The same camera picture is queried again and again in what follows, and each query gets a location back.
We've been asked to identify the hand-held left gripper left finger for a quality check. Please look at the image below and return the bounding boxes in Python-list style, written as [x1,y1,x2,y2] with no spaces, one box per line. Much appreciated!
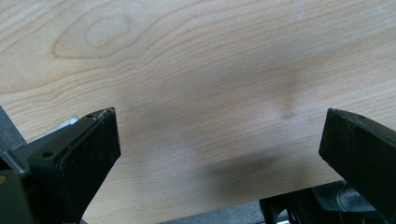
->
[27,106,121,224]

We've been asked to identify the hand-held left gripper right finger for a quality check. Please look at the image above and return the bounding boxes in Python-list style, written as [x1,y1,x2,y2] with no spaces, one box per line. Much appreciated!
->
[318,107,396,220]

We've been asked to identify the dark mesh object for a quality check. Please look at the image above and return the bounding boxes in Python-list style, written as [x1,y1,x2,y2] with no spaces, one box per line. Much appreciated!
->
[259,179,389,224]

